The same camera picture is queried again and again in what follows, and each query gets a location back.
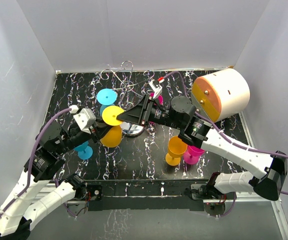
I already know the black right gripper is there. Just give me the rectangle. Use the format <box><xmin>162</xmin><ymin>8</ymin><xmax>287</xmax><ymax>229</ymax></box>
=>
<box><xmin>117</xmin><ymin>94</ymin><xmax>183</xmax><ymax>130</ymax></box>

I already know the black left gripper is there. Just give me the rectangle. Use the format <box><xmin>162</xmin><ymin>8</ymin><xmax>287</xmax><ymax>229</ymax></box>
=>
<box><xmin>57</xmin><ymin>114</ymin><xmax>118</xmax><ymax>154</ymax></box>

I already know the orange wine glass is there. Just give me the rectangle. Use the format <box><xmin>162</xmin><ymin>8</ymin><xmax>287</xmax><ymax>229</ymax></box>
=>
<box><xmin>165</xmin><ymin>136</ymin><xmax>188</xmax><ymax>167</ymax></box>
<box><xmin>100</xmin><ymin>105</ymin><xmax>126</xmax><ymax>148</ymax></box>

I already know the blue wine glass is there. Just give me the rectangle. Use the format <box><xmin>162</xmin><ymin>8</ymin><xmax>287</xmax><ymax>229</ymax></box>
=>
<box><xmin>74</xmin><ymin>142</ymin><xmax>93</xmax><ymax>160</ymax></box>
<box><xmin>97</xmin><ymin>88</ymin><xmax>117</xmax><ymax>116</ymax></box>

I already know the orange wine glass front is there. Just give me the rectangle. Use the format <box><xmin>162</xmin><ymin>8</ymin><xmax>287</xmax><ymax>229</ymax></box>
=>
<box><xmin>165</xmin><ymin>136</ymin><xmax>188</xmax><ymax>167</ymax></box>

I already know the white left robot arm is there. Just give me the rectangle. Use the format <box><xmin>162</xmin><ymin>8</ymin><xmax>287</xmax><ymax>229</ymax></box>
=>
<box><xmin>0</xmin><ymin>118</ymin><xmax>112</xmax><ymax>240</ymax></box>

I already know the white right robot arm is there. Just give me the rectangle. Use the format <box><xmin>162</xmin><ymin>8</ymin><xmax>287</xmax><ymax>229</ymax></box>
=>
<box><xmin>117</xmin><ymin>95</ymin><xmax>287</xmax><ymax>201</ymax></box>

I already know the chrome wine glass rack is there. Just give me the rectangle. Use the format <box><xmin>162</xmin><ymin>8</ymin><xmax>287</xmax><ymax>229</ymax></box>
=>
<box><xmin>100</xmin><ymin>60</ymin><xmax>155</xmax><ymax>138</ymax></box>

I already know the pink wine glass rear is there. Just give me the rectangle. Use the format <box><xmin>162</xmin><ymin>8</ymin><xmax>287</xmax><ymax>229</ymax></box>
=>
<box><xmin>150</xmin><ymin>92</ymin><xmax>163</xmax><ymax>105</ymax></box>

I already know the pink wine glass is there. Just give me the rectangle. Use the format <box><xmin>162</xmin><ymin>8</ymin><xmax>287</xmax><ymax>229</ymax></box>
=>
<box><xmin>150</xmin><ymin>92</ymin><xmax>163</xmax><ymax>105</ymax></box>
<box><xmin>183</xmin><ymin>146</ymin><xmax>205</xmax><ymax>165</ymax></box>

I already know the pink wine glass front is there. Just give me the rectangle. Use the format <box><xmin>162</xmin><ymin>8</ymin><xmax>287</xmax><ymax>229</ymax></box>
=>
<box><xmin>183</xmin><ymin>146</ymin><xmax>205</xmax><ymax>165</ymax></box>

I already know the white orange cylindrical container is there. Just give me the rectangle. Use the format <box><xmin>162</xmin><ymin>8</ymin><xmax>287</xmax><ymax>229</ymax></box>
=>
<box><xmin>191</xmin><ymin>68</ymin><xmax>250</xmax><ymax>123</ymax></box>

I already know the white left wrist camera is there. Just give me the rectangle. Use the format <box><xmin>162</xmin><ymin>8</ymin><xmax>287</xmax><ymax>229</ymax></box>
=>
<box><xmin>69</xmin><ymin>105</ymin><xmax>96</xmax><ymax>134</ymax></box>

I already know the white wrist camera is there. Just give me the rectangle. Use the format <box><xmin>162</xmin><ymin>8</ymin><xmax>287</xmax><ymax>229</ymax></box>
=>
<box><xmin>149</xmin><ymin>77</ymin><xmax>164</xmax><ymax>99</ymax></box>
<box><xmin>69</xmin><ymin>105</ymin><xmax>96</xmax><ymax>134</ymax></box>

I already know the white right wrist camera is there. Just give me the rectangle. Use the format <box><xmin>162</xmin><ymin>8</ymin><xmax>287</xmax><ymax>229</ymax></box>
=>
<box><xmin>149</xmin><ymin>77</ymin><xmax>164</xmax><ymax>99</ymax></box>

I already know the aluminium front rail frame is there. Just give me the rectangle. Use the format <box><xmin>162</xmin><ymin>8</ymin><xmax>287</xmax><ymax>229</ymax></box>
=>
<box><xmin>30</xmin><ymin>181</ymin><xmax>288</xmax><ymax>240</ymax></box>

